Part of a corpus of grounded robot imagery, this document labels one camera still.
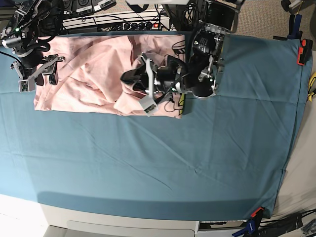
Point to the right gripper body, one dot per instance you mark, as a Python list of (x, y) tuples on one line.
[(34, 63)]

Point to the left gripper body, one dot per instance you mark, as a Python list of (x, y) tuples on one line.
[(166, 79)]

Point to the pink T-shirt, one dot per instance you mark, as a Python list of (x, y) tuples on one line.
[(89, 78)]

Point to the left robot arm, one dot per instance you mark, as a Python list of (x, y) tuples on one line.
[(199, 72)]

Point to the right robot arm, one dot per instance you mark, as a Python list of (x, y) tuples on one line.
[(34, 24)]

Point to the black power strip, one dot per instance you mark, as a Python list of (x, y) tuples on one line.
[(142, 26)]

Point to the teal table cloth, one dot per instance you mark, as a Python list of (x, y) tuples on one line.
[(223, 159)]

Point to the orange black clamp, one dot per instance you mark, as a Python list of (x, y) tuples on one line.
[(305, 51)]

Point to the blue spring clamp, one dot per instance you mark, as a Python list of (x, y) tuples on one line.
[(294, 28)]

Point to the yellow black pliers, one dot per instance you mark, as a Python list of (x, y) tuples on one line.
[(312, 87)]

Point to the orange blue bottom clamp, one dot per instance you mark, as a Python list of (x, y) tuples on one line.
[(252, 225)]

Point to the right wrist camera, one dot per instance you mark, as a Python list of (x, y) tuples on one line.
[(26, 85)]

